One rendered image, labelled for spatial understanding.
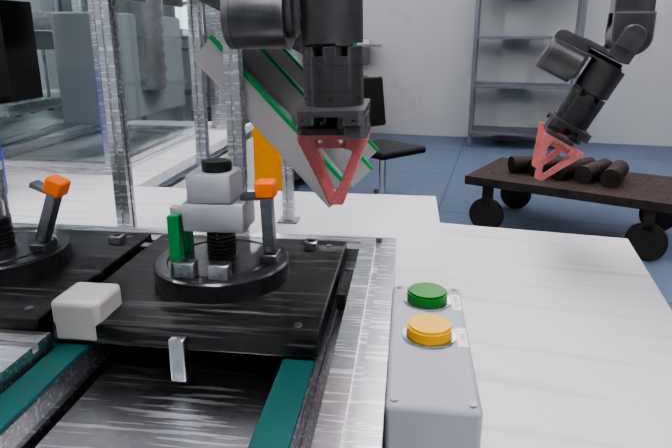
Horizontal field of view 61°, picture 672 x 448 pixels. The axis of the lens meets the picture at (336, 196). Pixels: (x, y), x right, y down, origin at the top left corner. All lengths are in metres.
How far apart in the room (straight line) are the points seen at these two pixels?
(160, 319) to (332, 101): 0.25
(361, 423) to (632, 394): 0.35
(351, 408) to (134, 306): 0.24
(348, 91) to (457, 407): 0.28
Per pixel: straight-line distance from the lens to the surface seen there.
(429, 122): 7.44
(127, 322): 0.55
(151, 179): 1.57
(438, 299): 0.57
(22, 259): 0.69
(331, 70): 0.52
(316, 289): 0.58
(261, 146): 3.64
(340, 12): 0.52
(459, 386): 0.47
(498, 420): 0.61
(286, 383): 0.49
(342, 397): 0.45
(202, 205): 0.59
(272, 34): 0.54
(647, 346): 0.80
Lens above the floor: 1.21
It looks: 16 degrees down
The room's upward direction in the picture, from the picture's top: straight up
